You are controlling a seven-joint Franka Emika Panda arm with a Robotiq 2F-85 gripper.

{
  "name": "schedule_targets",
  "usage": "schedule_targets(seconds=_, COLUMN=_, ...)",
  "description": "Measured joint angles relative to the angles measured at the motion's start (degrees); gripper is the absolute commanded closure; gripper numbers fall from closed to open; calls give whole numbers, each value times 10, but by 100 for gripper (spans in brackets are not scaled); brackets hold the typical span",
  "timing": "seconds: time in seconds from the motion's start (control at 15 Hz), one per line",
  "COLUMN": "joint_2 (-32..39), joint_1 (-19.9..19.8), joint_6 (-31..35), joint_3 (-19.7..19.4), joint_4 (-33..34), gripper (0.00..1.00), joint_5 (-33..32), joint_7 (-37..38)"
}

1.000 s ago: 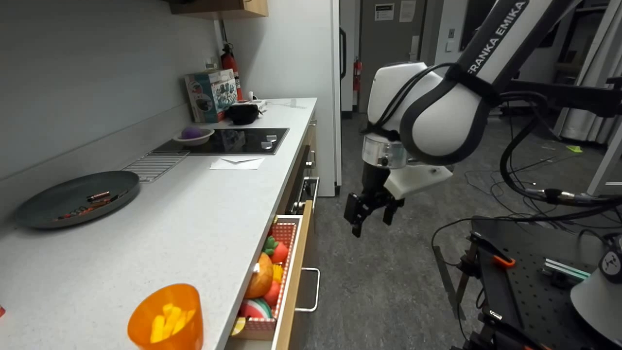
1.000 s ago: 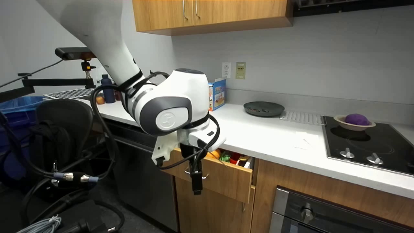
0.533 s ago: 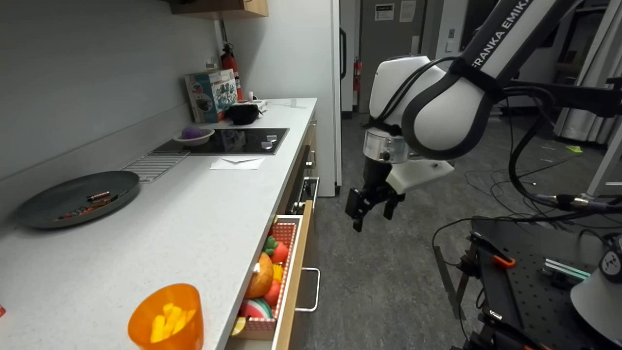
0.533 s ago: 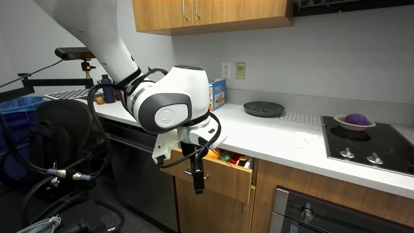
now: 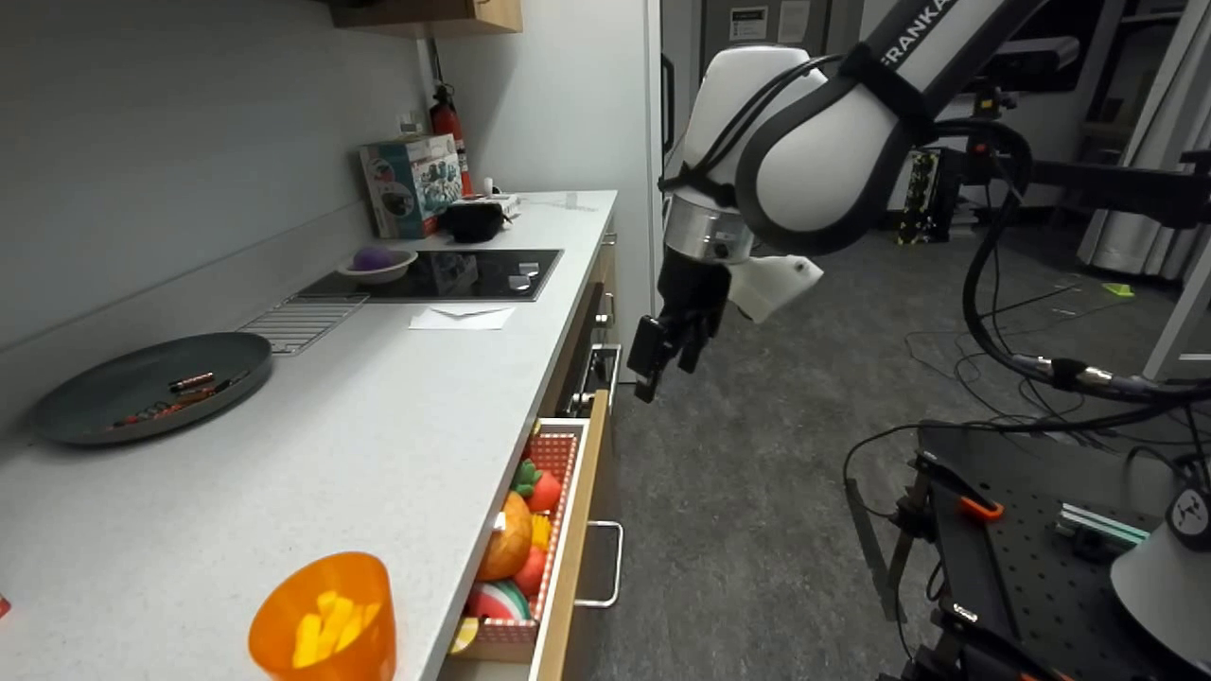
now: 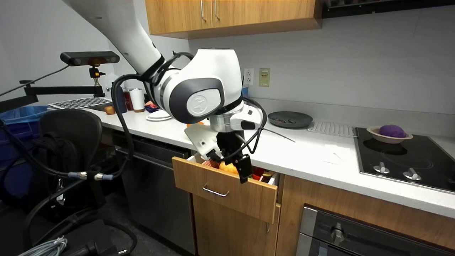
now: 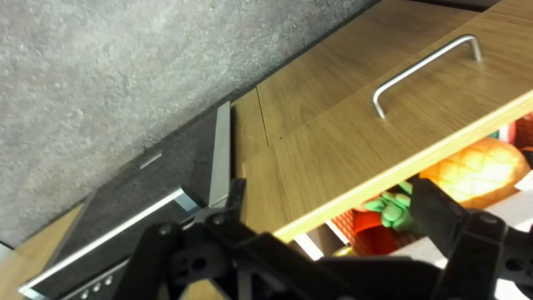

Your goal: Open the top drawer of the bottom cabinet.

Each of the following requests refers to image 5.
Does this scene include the white envelope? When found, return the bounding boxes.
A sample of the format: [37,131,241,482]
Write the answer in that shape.
[409,304,518,332]

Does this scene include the red patterned basket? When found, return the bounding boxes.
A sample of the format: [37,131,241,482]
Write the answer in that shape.
[452,429,581,664]

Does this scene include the wooden drawer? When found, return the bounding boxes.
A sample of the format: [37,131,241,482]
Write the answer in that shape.
[439,389,626,681]

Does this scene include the orange plastic cup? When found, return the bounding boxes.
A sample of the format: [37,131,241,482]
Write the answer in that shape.
[248,551,398,681]

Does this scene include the metal wire rack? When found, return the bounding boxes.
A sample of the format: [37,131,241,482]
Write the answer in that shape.
[236,292,370,358]

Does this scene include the red toy tomato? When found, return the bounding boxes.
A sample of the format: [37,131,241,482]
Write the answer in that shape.
[511,460,563,515]

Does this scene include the black pouch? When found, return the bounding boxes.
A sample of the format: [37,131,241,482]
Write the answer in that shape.
[442,201,508,245]

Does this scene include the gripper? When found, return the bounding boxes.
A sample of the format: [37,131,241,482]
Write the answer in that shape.
[626,246,731,405]

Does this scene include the black cooktop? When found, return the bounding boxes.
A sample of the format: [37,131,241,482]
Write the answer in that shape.
[297,248,565,304]

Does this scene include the camera on mount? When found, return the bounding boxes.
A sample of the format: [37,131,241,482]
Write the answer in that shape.
[946,36,1211,230]

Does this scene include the red toy fruit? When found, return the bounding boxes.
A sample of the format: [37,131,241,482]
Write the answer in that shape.
[513,546,549,598]

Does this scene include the dark grey round tray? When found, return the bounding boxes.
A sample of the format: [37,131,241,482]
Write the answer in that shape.
[33,331,275,447]

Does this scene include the black cable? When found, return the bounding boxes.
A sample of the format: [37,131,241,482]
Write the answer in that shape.
[903,282,1117,428]

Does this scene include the white bowl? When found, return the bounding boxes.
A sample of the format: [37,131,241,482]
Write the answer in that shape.
[337,248,419,287]

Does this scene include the wooden wall cabinet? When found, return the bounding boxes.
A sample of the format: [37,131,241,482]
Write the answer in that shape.
[325,0,524,40]

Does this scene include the patterned board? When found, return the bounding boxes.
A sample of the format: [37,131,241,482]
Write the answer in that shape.
[897,148,943,246]

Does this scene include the orange toy pumpkin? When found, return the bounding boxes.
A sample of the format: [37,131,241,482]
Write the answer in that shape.
[475,491,535,582]

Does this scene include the red fire extinguisher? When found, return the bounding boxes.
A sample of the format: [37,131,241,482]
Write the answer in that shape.
[429,82,473,198]

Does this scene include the red pen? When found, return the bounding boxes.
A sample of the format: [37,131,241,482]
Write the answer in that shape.
[111,376,251,429]

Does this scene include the printed cardboard box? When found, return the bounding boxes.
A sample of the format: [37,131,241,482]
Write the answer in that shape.
[359,133,465,240]

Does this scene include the toy watermelon slice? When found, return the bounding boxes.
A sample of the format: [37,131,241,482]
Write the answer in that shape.
[465,579,534,623]

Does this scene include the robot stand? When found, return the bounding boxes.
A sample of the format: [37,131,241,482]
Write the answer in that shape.
[842,421,1211,681]

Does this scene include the orange clamp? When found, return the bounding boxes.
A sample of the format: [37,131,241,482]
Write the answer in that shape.
[912,451,1006,524]

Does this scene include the yellow toy pieces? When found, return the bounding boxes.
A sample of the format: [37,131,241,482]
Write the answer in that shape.
[291,590,381,670]

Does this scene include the green metal bracket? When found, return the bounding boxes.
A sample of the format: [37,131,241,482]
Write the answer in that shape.
[1054,501,1152,561]

